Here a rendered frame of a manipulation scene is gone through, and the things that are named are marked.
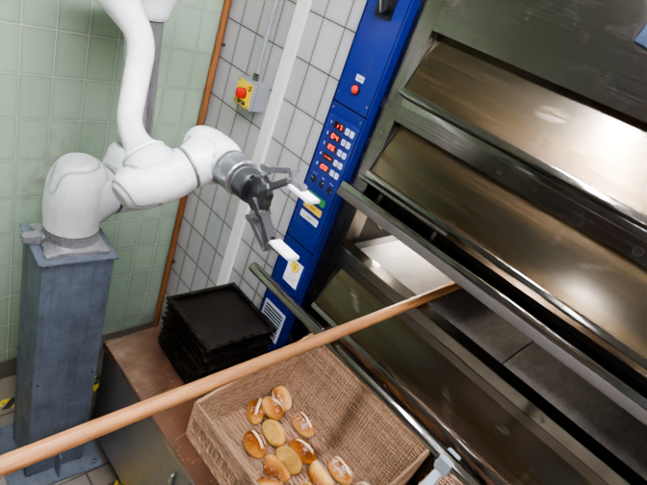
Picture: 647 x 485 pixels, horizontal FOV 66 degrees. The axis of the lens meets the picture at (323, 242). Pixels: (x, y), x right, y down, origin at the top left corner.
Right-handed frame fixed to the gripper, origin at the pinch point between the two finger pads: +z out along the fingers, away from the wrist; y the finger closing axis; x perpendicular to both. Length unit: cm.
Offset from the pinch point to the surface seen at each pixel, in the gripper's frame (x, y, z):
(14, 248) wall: 16, 81, -115
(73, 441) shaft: 44, 29, 8
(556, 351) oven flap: -41, 8, 46
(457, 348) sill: -55, 33, 24
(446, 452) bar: -19, 32, 43
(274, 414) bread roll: -32, 85, -10
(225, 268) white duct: -51, 76, -75
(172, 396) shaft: 26.6, 28.7, 7.2
